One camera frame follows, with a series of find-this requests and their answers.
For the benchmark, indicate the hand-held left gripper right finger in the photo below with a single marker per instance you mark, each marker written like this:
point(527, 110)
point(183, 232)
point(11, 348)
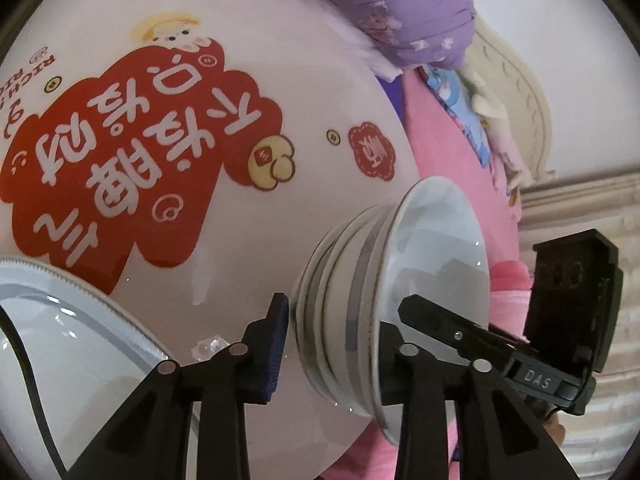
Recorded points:
point(407, 375)

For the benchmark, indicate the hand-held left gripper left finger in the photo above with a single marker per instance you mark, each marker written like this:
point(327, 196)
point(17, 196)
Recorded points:
point(276, 355)

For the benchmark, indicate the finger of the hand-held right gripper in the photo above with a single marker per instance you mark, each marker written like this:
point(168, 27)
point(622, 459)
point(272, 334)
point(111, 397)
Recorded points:
point(440, 322)

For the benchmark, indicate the white bowl grey band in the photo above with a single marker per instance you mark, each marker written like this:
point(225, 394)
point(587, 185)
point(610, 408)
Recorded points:
point(345, 310)
point(312, 310)
point(440, 240)

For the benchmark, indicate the white plate grey rim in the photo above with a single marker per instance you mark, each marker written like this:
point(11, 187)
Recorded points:
point(100, 385)

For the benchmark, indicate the person's right hand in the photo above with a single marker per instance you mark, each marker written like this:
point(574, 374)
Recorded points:
point(555, 426)

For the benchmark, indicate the pink cushion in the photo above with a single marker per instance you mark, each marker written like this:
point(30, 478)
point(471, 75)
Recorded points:
point(507, 285)

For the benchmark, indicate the small clear plastic piece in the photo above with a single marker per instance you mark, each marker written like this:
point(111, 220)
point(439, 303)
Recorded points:
point(209, 347)

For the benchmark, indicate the cream carved cabinet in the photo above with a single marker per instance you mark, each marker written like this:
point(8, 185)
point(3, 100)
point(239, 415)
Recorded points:
point(575, 200)

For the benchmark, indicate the pink bed blanket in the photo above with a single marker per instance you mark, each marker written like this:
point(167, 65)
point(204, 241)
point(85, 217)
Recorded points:
point(450, 160)

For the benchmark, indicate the round pink table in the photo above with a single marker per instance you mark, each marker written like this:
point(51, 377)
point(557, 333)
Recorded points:
point(310, 170)

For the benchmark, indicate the cream bed headboard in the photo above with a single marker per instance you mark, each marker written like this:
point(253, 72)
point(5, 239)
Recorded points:
point(525, 90)

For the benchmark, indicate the blue patterned cloth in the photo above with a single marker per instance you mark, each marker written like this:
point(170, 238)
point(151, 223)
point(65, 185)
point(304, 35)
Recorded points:
point(455, 100)

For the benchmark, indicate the dark purple cloth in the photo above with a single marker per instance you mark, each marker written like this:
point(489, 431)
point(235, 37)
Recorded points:
point(395, 95)

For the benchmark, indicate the purple floral quilt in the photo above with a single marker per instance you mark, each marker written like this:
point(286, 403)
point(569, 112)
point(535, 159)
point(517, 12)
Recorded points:
point(400, 5)

